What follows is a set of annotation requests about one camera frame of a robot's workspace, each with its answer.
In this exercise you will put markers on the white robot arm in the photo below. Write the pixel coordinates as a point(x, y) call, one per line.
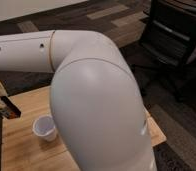
point(95, 100)

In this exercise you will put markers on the black furniture unit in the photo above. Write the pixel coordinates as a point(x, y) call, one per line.
point(170, 33)

